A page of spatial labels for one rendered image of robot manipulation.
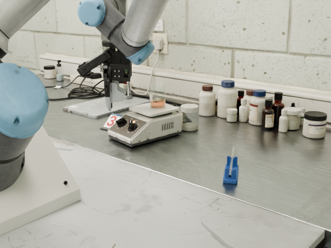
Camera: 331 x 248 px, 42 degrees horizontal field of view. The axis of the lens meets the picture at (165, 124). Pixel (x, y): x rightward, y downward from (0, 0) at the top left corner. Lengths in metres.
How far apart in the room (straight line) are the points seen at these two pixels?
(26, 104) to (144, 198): 0.36
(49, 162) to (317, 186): 0.61
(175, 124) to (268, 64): 0.46
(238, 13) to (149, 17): 0.73
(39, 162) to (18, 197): 0.10
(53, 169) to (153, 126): 0.43
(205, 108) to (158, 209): 0.72
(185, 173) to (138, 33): 0.36
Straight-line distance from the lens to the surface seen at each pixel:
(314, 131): 1.39
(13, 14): 0.81
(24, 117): 0.73
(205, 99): 1.57
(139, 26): 1.04
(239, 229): 0.86
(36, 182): 0.94
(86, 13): 1.17
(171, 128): 1.34
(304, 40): 1.57
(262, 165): 1.16
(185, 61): 1.84
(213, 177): 1.07
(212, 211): 0.92
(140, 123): 1.30
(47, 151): 0.99
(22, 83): 0.77
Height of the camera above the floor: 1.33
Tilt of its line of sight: 17 degrees down
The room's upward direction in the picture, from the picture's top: 1 degrees counter-clockwise
